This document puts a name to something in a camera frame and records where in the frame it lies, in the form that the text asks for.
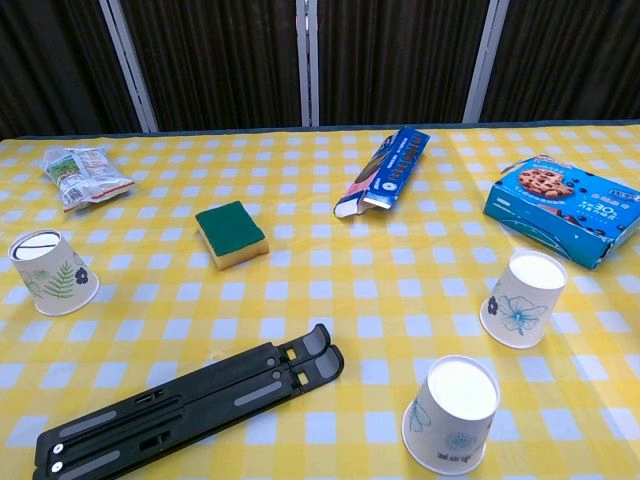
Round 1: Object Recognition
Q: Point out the paper cup large blue flower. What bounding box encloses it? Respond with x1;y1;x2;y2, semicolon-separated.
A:
479;250;569;350

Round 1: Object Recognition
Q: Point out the paper cup green fern print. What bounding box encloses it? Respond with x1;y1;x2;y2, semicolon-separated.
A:
7;228;100;317

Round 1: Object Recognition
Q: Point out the white screen frame post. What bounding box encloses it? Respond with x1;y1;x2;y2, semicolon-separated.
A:
98;0;160;134
462;0;510;124
296;0;321;128

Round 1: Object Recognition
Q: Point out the long blue open biscuit box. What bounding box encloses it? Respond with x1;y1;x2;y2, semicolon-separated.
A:
333;125;431;220

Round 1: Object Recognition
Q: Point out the black folding laptop stand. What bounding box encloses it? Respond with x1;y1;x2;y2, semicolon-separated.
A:
32;323;346;480

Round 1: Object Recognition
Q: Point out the dark ribbed screen panel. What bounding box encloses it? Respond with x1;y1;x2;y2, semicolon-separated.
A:
122;0;304;134
317;0;489;127
482;0;640;124
0;0;144;141

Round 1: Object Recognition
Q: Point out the white green snack packet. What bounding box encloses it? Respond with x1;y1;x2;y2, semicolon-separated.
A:
39;144;136;214

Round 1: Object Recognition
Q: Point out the green and yellow sponge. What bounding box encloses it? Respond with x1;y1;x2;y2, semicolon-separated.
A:
194;200;270;272

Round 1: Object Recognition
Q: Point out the paper cup blue round emblem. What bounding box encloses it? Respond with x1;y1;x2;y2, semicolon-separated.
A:
402;354;501;461

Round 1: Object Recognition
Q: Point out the yellow white checked tablecloth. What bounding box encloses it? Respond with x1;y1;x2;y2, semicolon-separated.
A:
0;122;640;480

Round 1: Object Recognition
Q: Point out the blue chocolate cookie box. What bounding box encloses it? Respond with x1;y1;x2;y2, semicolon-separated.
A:
482;154;640;271

